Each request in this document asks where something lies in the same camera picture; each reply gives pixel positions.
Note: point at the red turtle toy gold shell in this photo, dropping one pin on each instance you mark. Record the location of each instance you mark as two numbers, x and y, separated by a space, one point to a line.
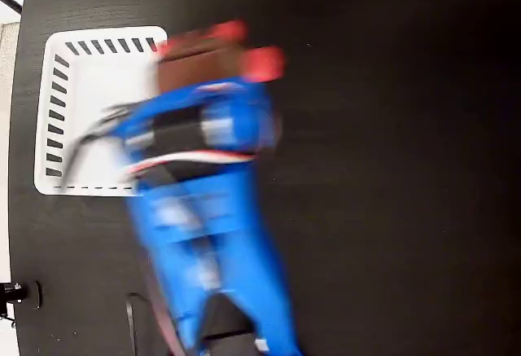
262 62

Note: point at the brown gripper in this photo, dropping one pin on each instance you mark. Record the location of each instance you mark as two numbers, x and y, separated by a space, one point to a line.
234 89

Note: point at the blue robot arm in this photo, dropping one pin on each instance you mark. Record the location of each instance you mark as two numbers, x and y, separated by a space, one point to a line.
244 229

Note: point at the black table clamp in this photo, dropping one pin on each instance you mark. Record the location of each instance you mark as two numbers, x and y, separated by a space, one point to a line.
36 295

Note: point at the white plastic basket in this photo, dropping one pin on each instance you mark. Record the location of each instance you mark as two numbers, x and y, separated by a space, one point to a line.
93 99

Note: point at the grey textured panel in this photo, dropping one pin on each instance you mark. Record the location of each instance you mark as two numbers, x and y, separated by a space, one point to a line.
8 46

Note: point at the black rod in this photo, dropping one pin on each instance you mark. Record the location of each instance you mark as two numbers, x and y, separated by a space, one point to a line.
10 1

